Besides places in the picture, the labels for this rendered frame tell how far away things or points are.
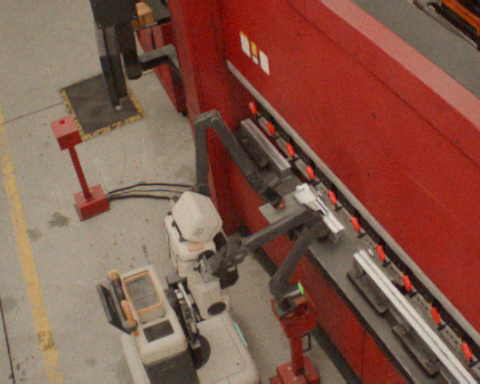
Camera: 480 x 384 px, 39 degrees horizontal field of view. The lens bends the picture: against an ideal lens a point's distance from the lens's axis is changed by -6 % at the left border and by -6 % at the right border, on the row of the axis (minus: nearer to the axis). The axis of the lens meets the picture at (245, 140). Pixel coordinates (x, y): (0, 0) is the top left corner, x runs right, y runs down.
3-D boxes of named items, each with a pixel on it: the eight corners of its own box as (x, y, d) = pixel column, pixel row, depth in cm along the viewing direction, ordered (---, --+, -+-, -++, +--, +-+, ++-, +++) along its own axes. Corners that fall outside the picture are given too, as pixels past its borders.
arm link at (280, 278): (310, 210, 318) (315, 221, 308) (321, 214, 320) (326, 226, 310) (265, 283, 330) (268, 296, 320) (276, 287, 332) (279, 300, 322)
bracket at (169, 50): (139, 64, 455) (137, 56, 451) (173, 51, 462) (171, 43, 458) (161, 95, 427) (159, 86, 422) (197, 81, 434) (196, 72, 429)
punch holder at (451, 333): (436, 327, 279) (440, 304, 269) (452, 318, 282) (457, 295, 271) (459, 353, 269) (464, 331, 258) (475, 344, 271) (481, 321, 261)
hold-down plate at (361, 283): (346, 275, 343) (346, 271, 341) (355, 270, 345) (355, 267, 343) (379, 316, 322) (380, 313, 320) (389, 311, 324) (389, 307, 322)
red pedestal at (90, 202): (73, 205, 527) (42, 121, 473) (102, 193, 534) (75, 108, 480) (80, 222, 513) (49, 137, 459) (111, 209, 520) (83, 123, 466)
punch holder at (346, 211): (336, 212, 336) (336, 187, 325) (351, 205, 338) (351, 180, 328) (353, 231, 325) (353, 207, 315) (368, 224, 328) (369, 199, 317)
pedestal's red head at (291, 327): (271, 310, 358) (269, 290, 346) (300, 299, 361) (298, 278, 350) (287, 339, 343) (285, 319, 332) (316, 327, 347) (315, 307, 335)
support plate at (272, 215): (258, 209, 369) (258, 207, 368) (302, 189, 376) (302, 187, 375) (275, 230, 356) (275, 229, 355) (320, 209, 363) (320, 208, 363)
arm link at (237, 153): (206, 113, 337) (208, 122, 327) (216, 107, 337) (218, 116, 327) (251, 182, 355) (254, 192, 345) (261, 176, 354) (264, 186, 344)
